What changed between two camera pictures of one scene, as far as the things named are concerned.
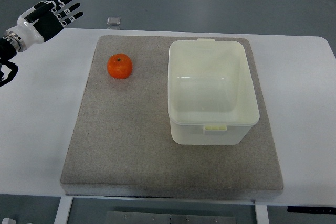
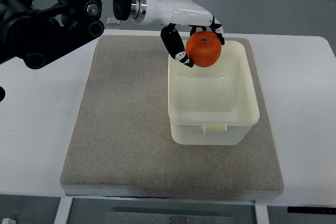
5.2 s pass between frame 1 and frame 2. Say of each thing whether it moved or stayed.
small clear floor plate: stayed
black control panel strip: stayed
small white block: stayed
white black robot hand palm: moved
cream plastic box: stayed
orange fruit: moved
